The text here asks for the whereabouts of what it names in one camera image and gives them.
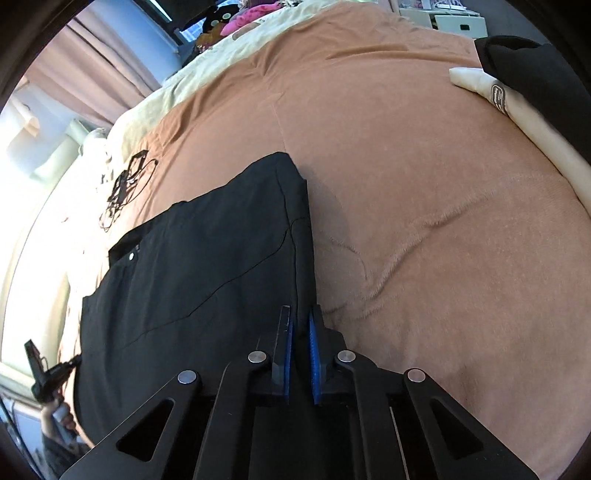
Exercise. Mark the white pillow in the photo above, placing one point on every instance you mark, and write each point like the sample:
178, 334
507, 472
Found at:
94, 141

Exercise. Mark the bed with brown blanket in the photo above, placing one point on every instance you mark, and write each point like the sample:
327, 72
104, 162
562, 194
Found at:
415, 230

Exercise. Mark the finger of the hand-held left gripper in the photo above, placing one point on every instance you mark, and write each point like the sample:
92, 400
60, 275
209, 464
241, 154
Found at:
64, 366

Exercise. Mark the person's left hand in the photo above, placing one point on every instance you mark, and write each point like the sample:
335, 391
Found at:
60, 417

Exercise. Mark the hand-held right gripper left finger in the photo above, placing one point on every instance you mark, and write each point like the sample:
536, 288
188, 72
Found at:
288, 364

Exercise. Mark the white padded headboard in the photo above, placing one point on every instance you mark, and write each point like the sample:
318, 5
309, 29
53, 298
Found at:
41, 161

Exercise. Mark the white bed sheet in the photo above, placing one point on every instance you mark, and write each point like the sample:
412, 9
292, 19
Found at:
69, 230

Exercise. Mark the cream duvet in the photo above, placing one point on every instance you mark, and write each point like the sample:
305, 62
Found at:
184, 87

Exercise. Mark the black plush toy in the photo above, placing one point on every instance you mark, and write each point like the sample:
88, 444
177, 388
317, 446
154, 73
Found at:
214, 25

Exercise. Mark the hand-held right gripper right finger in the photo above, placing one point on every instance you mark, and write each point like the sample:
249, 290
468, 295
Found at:
315, 364

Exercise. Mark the white nightstand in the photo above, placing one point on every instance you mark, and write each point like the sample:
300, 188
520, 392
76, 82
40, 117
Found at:
457, 21

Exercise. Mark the folded beige cloth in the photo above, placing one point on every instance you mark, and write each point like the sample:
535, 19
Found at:
545, 127

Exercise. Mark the pink curtain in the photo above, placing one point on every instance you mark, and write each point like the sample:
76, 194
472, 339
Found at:
92, 69

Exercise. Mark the folded black clothes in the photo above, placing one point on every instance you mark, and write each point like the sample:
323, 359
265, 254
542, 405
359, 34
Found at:
545, 74

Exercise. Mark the black jacket with yellow logo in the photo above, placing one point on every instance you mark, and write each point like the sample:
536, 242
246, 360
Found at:
207, 258

